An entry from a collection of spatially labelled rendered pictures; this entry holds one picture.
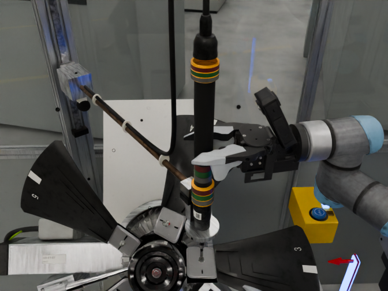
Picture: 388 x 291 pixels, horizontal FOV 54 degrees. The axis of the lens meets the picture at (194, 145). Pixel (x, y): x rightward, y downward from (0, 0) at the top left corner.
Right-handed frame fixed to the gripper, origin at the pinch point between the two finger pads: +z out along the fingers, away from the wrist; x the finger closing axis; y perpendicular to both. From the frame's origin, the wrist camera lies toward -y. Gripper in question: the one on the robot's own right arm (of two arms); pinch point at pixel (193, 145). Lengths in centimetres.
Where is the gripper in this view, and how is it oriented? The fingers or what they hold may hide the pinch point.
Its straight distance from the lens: 65.4
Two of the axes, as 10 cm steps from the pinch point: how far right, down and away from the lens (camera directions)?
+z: -9.8, 1.1, -1.7
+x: -2.0, -5.6, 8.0
